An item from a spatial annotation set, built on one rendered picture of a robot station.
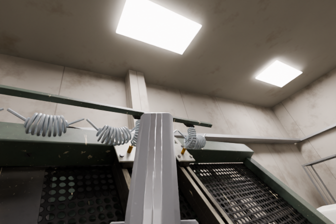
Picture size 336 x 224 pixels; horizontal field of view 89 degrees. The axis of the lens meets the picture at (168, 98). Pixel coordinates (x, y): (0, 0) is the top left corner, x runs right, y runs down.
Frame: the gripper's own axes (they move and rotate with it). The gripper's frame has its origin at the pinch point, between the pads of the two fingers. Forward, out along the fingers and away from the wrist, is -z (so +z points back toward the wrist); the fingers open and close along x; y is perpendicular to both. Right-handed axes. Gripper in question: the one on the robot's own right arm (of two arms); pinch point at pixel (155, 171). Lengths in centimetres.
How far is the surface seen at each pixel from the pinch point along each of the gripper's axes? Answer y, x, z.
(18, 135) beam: 37, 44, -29
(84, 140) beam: 46, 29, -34
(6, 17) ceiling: 64, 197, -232
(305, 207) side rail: 99, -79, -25
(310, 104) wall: 344, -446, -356
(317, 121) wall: 368, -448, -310
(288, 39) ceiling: 132, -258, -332
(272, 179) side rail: 103, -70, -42
